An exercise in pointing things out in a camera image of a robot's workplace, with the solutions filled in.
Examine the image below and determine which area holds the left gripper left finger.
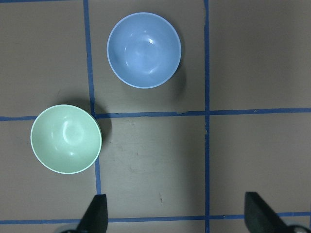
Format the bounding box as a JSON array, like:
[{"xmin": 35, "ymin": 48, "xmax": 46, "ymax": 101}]
[{"xmin": 76, "ymin": 194, "xmax": 108, "ymax": 233}]

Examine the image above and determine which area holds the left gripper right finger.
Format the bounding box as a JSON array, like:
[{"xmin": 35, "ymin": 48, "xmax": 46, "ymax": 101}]
[{"xmin": 244, "ymin": 192, "xmax": 293, "ymax": 233}]

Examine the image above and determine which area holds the green plastic bowl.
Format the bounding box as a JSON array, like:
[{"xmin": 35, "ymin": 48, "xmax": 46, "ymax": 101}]
[{"xmin": 30, "ymin": 104, "xmax": 102, "ymax": 174}]

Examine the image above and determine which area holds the blue plastic bowl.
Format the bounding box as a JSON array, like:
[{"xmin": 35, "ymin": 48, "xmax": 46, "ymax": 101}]
[{"xmin": 106, "ymin": 12, "xmax": 182, "ymax": 89}]

